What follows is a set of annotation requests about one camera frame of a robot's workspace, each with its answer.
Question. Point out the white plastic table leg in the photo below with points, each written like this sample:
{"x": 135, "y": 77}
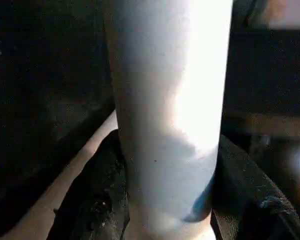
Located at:
{"x": 165, "y": 100}

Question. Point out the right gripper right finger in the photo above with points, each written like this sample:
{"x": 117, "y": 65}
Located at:
{"x": 255, "y": 200}

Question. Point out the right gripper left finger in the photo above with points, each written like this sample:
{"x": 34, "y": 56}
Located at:
{"x": 95, "y": 200}

